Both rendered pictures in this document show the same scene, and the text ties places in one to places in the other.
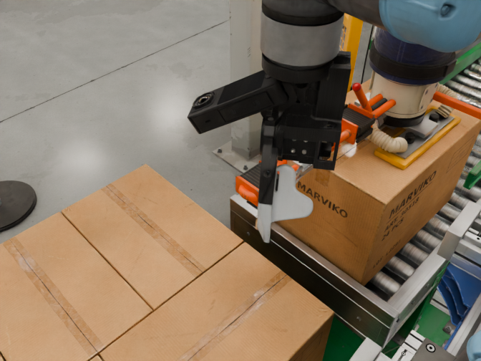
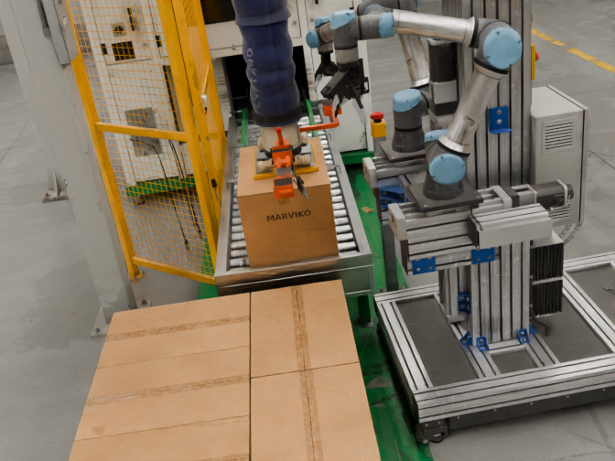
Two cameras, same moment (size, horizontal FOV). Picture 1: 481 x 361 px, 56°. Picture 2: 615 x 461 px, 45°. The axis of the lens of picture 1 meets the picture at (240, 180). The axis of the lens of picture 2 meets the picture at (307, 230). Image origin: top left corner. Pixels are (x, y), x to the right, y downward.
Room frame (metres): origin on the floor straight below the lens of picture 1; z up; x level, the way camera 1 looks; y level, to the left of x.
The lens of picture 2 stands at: (-1.07, 1.76, 2.18)
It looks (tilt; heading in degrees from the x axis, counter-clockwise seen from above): 27 degrees down; 314
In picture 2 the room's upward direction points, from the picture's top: 8 degrees counter-clockwise
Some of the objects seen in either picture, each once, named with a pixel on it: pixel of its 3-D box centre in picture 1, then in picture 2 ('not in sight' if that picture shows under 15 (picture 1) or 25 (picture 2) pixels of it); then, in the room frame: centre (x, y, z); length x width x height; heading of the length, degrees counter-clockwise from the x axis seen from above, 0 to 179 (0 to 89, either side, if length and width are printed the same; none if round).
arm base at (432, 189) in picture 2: not in sight; (443, 178); (0.25, -0.34, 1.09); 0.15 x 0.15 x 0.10
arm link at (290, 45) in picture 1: (300, 31); (346, 54); (0.41, -0.06, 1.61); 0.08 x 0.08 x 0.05
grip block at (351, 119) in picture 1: (351, 123); (282, 155); (1.01, -0.30, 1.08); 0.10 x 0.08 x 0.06; 44
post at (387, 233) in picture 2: not in sight; (385, 213); (1.01, -0.97, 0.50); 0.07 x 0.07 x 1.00; 44
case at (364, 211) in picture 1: (371, 172); (287, 203); (1.18, -0.46, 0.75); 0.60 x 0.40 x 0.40; 134
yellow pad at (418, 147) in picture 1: (420, 131); (305, 154); (1.11, -0.55, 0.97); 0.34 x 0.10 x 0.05; 134
